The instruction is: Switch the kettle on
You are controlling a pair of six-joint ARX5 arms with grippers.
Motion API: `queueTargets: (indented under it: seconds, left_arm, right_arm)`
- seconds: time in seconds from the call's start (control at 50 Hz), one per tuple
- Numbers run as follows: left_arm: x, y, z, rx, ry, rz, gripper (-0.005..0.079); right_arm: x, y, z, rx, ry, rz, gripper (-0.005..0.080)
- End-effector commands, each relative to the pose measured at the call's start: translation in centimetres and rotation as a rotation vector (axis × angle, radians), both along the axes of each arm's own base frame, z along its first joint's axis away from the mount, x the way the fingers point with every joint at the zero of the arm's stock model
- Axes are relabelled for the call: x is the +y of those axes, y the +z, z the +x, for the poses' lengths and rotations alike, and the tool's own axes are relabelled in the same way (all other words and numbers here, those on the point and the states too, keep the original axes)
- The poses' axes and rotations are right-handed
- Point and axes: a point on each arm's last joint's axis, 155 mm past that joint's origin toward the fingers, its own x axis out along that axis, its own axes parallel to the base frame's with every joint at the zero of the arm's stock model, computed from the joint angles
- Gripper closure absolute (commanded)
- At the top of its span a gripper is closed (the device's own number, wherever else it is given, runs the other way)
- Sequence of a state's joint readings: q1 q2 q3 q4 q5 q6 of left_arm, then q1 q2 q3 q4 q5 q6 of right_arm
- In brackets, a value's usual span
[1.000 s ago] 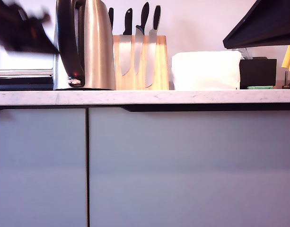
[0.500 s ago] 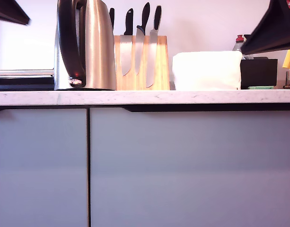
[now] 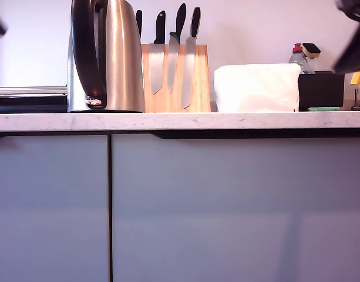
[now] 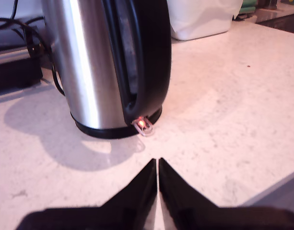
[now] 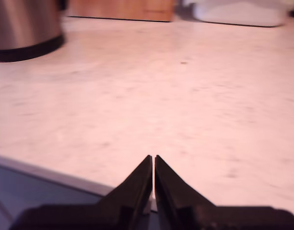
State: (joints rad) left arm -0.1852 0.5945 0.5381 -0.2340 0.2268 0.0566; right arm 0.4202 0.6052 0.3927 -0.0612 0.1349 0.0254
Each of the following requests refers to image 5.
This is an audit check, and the stainless steel electric kettle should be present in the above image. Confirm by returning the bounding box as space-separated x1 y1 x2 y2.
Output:
0 0 66 52

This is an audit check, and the black kettle base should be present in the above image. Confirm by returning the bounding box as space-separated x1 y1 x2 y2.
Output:
0 34 66 63

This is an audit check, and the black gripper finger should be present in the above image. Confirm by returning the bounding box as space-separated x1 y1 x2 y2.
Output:
154 154 216 230
96 155 153 230

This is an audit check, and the wooden knife block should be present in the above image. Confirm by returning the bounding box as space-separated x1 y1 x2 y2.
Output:
67 0 176 23

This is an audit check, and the wide grey cabinet door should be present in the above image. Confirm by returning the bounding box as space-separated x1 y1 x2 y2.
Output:
0 154 114 230

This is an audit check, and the white box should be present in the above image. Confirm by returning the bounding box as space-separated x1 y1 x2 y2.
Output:
185 0 288 28

